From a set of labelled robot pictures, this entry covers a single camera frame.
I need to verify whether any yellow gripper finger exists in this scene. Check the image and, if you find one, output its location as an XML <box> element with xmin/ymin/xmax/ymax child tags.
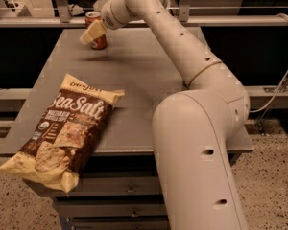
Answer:
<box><xmin>80</xmin><ymin>20</ymin><xmax>107</xmax><ymax>45</ymax></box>

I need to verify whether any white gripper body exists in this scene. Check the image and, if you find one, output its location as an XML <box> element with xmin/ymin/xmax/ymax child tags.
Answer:
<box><xmin>101</xmin><ymin>0</ymin><xmax>140</xmax><ymax>30</ymax></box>

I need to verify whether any red coke can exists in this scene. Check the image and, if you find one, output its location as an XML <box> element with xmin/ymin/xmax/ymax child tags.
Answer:
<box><xmin>85</xmin><ymin>11</ymin><xmax>108</xmax><ymax>50</ymax></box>

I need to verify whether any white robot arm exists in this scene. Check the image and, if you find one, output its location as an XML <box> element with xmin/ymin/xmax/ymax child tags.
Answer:
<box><xmin>101</xmin><ymin>0</ymin><xmax>250</xmax><ymax>230</ymax></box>

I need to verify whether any grey metal railing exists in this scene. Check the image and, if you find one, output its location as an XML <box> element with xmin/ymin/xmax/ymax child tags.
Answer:
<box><xmin>0</xmin><ymin>0</ymin><xmax>288</xmax><ymax>28</ymax></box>

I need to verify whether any sea salt chips bag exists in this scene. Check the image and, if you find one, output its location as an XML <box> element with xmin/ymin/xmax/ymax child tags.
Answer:
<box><xmin>0</xmin><ymin>74</ymin><xmax>125</xmax><ymax>193</ymax></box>

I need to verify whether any grey drawer cabinet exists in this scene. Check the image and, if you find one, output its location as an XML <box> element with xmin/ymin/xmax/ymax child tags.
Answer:
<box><xmin>0</xmin><ymin>27</ymin><xmax>254</xmax><ymax>230</ymax></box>

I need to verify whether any white cable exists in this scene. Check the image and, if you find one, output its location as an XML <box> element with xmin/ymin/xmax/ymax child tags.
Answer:
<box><xmin>249</xmin><ymin>12</ymin><xmax>288</xmax><ymax>114</ymax></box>

